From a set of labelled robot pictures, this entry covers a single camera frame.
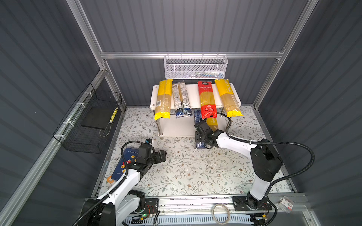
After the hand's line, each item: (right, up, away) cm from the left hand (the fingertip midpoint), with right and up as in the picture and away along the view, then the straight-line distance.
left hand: (160, 154), depth 86 cm
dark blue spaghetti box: (-20, -1, +1) cm, 20 cm away
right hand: (+25, +12, +6) cm, 28 cm away
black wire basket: (-37, +16, -15) cm, 43 cm away
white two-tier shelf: (+13, +17, +14) cm, 25 cm away
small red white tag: (+68, -23, -14) cm, 73 cm away
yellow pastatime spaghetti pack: (+35, +19, +13) cm, 42 cm away
